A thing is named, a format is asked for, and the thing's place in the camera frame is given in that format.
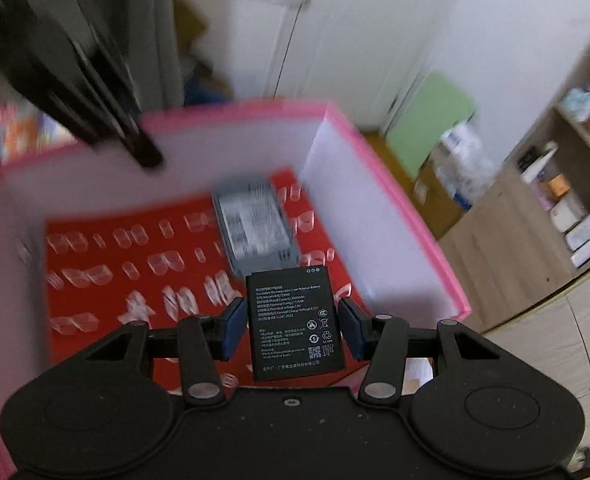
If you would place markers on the grey router with open back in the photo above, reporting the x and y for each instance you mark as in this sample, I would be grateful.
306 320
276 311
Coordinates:
255 230

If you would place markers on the floral blanket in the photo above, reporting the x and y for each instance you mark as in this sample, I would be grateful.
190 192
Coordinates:
10 135

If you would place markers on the wooden shelf cabinet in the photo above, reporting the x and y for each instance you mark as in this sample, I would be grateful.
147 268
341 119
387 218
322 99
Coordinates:
520 230

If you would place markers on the green folding table board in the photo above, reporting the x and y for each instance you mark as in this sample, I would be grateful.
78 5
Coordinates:
430 120

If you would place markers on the pink cardboard box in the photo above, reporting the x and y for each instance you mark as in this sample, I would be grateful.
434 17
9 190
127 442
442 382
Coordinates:
375 220

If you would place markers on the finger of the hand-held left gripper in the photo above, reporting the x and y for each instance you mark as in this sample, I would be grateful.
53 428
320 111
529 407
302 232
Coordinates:
120 110

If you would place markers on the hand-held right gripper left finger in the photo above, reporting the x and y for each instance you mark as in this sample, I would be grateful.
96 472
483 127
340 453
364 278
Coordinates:
232 330

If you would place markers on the white tissue paper pack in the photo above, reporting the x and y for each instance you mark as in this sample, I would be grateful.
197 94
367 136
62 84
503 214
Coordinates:
467 165

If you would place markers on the brown cardboard box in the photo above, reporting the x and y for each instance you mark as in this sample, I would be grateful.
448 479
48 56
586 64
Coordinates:
435 205

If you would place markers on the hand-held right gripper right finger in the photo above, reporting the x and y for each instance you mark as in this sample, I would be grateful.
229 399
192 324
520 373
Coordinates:
352 330

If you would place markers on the white door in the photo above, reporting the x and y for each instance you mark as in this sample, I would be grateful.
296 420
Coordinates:
355 35

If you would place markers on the black phone battery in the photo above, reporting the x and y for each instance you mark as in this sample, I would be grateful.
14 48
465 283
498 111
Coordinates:
295 325

